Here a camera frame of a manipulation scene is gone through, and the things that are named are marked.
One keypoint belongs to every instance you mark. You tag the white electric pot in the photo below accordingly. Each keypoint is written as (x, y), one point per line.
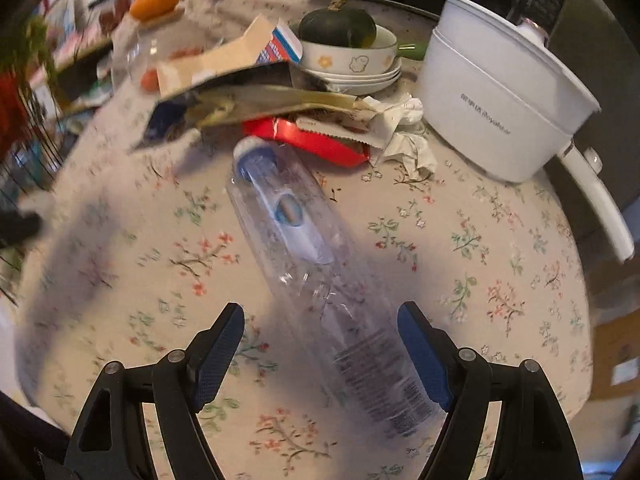
(497, 95)

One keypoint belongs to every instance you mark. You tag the crumpled white tissue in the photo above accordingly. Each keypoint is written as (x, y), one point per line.
(400, 127)

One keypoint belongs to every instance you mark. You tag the red plastic wrapper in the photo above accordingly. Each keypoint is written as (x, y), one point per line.
(325, 147)

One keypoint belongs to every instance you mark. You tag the clear plastic water bottle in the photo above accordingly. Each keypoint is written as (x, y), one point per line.
(325, 290)

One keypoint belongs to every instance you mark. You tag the dark foil snack bag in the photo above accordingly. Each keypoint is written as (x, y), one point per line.
(260, 91)

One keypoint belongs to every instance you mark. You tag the floral tablecloth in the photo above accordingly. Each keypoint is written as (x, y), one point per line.
(144, 249)

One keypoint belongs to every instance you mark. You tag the brown egg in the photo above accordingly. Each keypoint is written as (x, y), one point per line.
(149, 81)

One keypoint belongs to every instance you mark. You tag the white ceramic bowl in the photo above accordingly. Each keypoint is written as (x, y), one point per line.
(352, 61)

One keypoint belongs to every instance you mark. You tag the brown paper carton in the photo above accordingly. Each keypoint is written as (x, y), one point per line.
(262, 43)

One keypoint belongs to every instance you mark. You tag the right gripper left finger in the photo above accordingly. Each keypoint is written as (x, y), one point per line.
(110, 439)

